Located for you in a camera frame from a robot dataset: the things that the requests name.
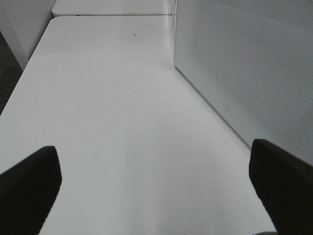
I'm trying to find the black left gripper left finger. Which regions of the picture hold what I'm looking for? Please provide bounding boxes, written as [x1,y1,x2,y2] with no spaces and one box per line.
[0,146,62,235]

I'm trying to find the white microwave door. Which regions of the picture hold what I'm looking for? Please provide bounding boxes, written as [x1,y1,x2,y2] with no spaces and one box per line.
[174,0,313,164]

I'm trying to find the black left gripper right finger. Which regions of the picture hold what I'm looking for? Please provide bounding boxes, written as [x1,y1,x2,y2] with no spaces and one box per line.
[249,139,313,235]

